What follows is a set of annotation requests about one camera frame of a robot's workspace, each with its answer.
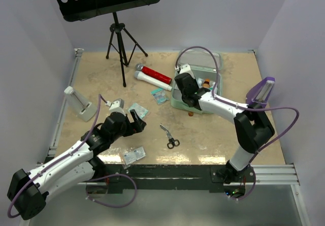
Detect brown bottle with orange cap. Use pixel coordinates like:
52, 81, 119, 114
202, 79, 210, 89

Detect white plastic stand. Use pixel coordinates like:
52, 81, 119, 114
64, 86, 98, 122

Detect aluminium frame rail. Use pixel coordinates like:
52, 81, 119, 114
19, 48, 84, 226

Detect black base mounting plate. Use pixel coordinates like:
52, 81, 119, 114
85, 164, 256, 193

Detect teal adhesive tape packet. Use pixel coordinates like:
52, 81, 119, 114
151, 88, 169, 105

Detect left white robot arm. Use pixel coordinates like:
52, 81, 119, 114
7, 110, 146, 220

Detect white toy microphone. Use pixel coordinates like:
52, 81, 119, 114
134, 71, 172, 91

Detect alcohol pad packet in bag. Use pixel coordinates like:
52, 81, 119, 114
120, 147, 146, 169

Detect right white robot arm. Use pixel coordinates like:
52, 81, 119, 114
174, 73, 275, 184

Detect plaster strips in clear bag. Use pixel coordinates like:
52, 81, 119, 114
128, 103, 149, 119

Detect purple plastic stand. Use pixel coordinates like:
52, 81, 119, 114
246, 77, 275, 108

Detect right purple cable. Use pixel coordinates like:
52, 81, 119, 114
174, 45, 300, 201

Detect red toy microphone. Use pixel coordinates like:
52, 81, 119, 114
136, 63, 172, 84

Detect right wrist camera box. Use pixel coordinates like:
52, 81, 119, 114
175, 64, 194, 78

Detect black music stand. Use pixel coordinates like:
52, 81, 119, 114
48, 0, 161, 88

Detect bandage scissors with black handles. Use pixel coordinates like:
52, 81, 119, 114
159, 123, 180, 149

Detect mint green medicine kit case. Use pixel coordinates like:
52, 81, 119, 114
170, 48, 223, 114

